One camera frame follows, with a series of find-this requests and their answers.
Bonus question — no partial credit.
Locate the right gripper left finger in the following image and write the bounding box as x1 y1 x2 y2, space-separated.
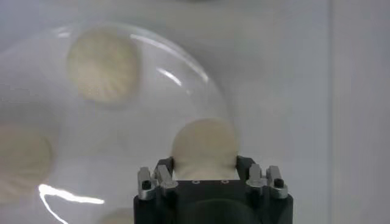
136 156 179 201

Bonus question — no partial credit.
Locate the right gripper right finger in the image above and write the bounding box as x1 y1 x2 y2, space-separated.
236 155 289 200

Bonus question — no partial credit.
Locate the white steamed baozi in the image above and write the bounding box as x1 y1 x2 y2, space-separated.
0 124 55 205
99 208 135 224
171 117 240 180
66 29 141 104

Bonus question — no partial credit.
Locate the white round plate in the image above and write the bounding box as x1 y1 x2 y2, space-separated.
0 21 232 224

